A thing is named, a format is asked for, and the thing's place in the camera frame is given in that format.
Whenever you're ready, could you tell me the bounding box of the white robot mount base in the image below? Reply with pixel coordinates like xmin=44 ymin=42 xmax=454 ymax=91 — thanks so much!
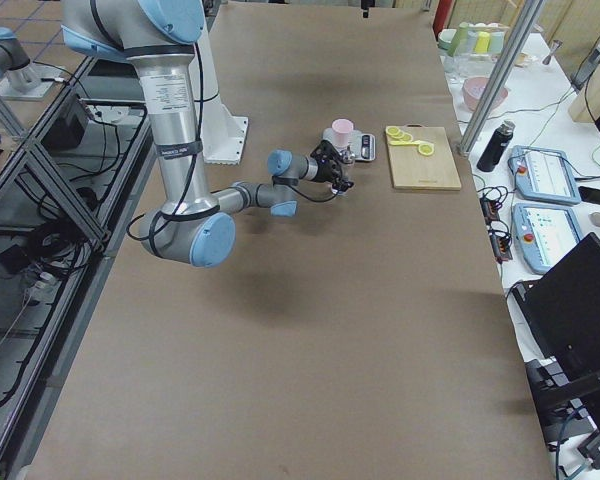
xmin=189 ymin=25 xmax=249 ymax=165

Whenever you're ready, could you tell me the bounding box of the yellow cup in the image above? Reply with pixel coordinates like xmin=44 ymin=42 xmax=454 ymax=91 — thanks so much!
xmin=474 ymin=31 xmax=490 ymax=54

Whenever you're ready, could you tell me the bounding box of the yellow plastic knife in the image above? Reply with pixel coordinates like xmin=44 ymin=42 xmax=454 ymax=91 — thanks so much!
xmin=389 ymin=139 xmax=423 ymax=146

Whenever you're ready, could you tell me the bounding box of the green cup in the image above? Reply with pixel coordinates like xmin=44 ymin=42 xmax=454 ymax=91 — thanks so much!
xmin=447 ymin=22 xmax=471 ymax=57

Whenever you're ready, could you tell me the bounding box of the glass sauce bottle metal spout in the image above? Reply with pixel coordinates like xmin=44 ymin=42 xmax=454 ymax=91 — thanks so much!
xmin=337 ymin=146 xmax=355 ymax=181

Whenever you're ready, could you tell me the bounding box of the bamboo cutting board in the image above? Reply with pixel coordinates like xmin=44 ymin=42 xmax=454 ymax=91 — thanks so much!
xmin=385 ymin=125 xmax=461 ymax=191

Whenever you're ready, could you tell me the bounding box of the black water bottle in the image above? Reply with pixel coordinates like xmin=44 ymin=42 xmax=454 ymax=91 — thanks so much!
xmin=476 ymin=120 xmax=515 ymax=172

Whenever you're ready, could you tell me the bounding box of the aluminium frame post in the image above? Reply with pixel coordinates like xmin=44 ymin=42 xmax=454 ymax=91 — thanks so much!
xmin=458 ymin=0 xmax=545 ymax=157

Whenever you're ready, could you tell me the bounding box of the black monitor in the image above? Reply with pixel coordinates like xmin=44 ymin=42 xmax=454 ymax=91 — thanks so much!
xmin=512 ymin=233 xmax=600 ymax=469

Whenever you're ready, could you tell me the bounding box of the pink plastic cup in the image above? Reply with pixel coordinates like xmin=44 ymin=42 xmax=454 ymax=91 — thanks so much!
xmin=331 ymin=118 xmax=354 ymax=149

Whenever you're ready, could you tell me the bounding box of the digital kitchen scale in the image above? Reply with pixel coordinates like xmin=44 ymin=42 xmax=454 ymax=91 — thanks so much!
xmin=322 ymin=127 xmax=376 ymax=162

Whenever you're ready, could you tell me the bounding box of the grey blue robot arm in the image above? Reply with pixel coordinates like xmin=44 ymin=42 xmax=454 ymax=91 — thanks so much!
xmin=62 ymin=1 xmax=353 ymax=267

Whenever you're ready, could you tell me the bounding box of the pink bowl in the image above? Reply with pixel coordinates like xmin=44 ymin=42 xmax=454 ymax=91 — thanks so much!
xmin=462 ymin=76 xmax=509 ymax=111

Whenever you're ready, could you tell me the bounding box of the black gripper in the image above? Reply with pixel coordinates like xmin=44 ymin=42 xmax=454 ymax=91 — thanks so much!
xmin=360 ymin=0 xmax=371 ymax=18
xmin=310 ymin=140 xmax=354 ymax=193

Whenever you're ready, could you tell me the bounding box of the blue teach pendant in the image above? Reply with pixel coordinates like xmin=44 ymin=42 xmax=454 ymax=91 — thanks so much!
xmin=511 ymin=202 xmax=583 ymax=275
xmin=508 ymin=145 xmax=581 ymax=205

